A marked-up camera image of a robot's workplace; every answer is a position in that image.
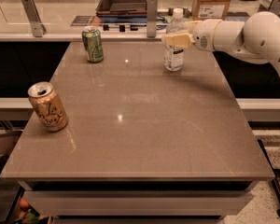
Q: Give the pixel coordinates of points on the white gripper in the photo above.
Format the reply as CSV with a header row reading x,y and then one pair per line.
x,y
202,34

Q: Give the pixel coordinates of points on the clear plastic water bottle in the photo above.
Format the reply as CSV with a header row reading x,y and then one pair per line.
x,y
173,55

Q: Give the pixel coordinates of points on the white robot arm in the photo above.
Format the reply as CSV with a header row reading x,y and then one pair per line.
x,y
256,40

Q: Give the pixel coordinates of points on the green soda can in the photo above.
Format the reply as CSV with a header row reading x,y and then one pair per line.
x,y
92,42

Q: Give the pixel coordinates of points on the orange soda can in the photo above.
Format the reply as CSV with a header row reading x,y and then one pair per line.
x,y
48,106

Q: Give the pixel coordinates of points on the cardboard box with label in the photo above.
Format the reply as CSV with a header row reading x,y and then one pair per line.
x,y
210,9

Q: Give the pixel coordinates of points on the orange open tray box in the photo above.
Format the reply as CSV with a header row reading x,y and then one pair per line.
x,y
121,7

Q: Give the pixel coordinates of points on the grey table drawer front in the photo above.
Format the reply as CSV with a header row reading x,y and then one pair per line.
x,y
138,203

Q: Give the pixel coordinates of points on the middle metal glass bracket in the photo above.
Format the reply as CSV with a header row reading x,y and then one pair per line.
x,y
152,6

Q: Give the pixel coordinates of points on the metal glass bracket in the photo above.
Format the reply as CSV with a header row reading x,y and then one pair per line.
x,y
152,6
274,7
37,26

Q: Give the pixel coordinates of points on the right metal glass bracket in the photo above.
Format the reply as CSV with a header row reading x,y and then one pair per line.
x,y
274,7

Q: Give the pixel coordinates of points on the left metal glass bracket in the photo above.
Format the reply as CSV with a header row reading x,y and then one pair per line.
x,y
37,26

